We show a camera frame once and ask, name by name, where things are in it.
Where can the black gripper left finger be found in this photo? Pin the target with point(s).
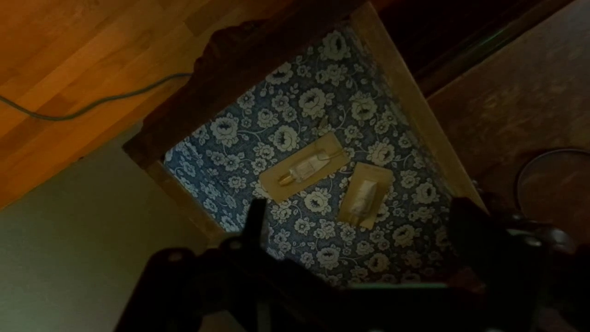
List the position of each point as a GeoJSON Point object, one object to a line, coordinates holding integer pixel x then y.
{"type": "Point", "coordinates": [256, 228]}

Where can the grey floor mat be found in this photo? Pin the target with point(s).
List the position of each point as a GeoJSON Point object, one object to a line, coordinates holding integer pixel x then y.
{"type": "Point", "coordinates": [75, 259]}

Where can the brown paper sachet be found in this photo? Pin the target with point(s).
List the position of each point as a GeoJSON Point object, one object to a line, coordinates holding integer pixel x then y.
{"type": "Point", "coordinates": [305, 167]}
{"type": "Point", "coordinates": [368, 196]}

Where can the wooden drawer blue floral lining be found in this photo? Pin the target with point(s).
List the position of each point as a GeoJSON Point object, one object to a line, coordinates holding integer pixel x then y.
{"type": "Point", "coordinates": [296, 104]}

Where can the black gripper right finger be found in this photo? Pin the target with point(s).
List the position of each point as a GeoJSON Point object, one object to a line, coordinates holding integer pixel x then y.
{"type": "Point", "coordinates": [501, 259]}

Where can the dark wooden side table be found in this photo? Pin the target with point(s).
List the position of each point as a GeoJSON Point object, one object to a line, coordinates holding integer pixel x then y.
{"type": "Point", "coordinates": [492, 112]}

